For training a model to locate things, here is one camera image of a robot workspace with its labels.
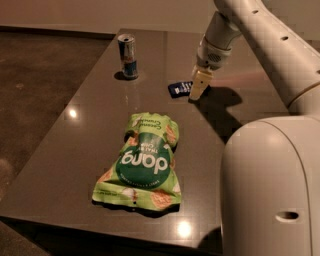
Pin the blue rxbar blueberry wrapper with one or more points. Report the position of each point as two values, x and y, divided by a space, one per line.
180 89

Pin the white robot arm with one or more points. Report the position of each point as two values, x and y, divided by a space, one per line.
270 169

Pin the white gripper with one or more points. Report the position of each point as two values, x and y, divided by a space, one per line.
210 56

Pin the green dang chips bag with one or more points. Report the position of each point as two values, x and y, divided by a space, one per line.
144 175

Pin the red bull can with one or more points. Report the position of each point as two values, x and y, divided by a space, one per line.
127 50

